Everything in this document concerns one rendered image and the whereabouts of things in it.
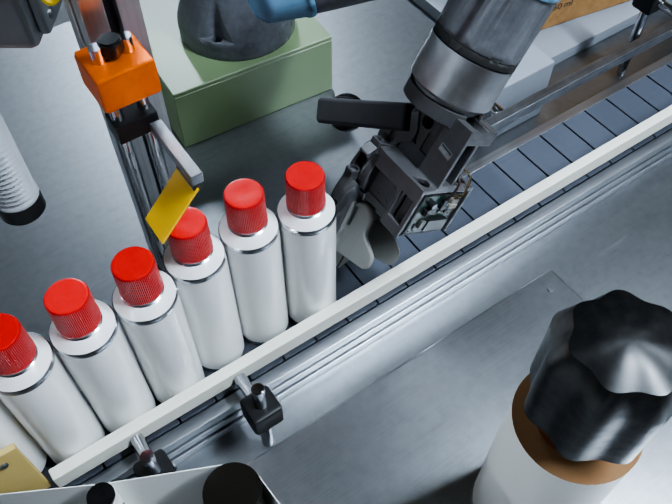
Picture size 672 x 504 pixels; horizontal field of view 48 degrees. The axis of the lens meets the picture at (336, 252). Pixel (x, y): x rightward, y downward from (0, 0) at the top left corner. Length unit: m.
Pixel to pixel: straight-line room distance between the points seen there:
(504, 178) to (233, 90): 0.35
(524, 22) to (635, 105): 0.46
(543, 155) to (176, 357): 0.51
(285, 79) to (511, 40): 0.46
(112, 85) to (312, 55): 0.49
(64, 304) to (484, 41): 0.37
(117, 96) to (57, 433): 0.28
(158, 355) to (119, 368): 0.03
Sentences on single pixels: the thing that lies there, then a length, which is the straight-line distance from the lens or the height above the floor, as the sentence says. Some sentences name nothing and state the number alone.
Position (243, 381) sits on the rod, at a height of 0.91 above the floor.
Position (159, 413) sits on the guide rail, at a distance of 0.70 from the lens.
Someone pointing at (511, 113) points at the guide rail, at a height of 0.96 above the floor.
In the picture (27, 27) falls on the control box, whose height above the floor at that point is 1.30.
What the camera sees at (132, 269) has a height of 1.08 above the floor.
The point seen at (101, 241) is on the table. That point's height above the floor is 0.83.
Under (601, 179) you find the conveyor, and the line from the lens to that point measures 0.93.
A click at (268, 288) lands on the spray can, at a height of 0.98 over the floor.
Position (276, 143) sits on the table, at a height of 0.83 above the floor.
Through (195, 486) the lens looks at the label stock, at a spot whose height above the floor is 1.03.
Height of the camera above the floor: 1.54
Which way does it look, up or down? 54 degrees down
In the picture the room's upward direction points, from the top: straight up
